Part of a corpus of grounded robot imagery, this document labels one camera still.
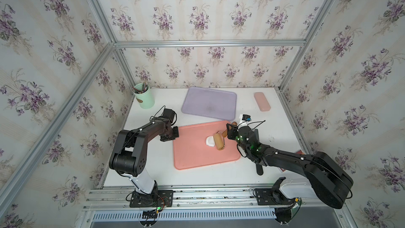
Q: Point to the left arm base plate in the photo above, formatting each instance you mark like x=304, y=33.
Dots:
x=160, y=199

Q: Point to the purple plastic tray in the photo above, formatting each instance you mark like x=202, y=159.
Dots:
x=210, y=103

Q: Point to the black handled metal scraper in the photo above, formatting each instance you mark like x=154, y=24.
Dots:
x=259, y=170

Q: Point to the white dough piece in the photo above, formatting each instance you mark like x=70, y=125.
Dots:
x=210, y=141

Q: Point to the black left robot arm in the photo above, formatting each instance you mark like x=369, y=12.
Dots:
x=129, y=154

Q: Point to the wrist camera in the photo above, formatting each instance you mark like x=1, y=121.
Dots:
x=169, y=114
x=243, y=118

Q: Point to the pink plastic tray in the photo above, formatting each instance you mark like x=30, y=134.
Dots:
x=191, y=150

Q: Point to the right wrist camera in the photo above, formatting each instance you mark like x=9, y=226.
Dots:
x=243, y=118

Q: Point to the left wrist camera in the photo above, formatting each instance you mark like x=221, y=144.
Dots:
x=169, y=114

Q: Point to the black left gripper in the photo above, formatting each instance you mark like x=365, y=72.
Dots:
x=175, y=134

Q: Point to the pink rectangular case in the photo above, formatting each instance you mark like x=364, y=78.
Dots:
x=262, y=102

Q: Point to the aluminium frame rail front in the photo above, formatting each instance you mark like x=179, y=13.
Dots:
x=184, y=197

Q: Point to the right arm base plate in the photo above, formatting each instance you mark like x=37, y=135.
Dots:
x=273, y=195

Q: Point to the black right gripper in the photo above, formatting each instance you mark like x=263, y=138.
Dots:
x=232, y=130

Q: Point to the green utensil cup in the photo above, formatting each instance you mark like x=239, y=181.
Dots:
x=143, y=95

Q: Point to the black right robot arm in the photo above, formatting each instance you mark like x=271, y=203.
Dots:
x=331, y=184

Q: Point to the wooden dough roller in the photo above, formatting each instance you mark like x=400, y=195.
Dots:
x=221, y=138

